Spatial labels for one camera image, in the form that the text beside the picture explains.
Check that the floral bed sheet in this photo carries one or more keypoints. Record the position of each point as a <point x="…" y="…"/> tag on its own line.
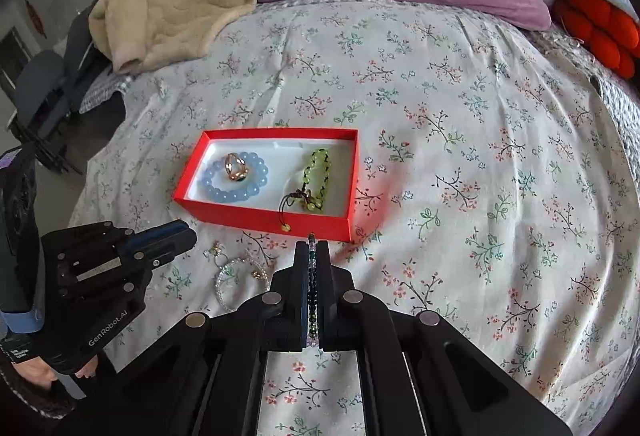
<point x="450" y="166"/>

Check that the orange cushion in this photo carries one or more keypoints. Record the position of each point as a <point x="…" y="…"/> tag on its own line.
<point x="595" y="26"/>

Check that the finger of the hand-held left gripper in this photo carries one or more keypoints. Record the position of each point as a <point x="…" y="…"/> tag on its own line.
<point x="170" y="250"/>
<point x="160" y="233"/>

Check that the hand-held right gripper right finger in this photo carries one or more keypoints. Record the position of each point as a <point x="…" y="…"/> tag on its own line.
<point x="324" y="288"/>

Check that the grey chair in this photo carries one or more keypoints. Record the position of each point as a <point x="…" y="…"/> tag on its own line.
<point x="42" y="101"/>

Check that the red cardboard box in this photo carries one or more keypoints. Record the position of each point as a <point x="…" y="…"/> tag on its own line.
<point x="260" y="218"/>

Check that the dark cloth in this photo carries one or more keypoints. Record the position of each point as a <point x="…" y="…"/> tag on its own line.
<point x="82" y="46"/>

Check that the person's left hand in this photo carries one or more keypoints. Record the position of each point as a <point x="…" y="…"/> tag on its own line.
<point x="35" y="373"/>

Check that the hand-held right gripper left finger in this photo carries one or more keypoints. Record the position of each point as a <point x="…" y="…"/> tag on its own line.
<point x="300" y="288"/>

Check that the red wall ornament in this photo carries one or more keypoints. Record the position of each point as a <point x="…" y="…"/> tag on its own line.
<point x="34" y="13"/>

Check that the person's left forearm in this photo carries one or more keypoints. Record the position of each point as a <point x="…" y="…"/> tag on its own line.
<point x="30" y="403"/>

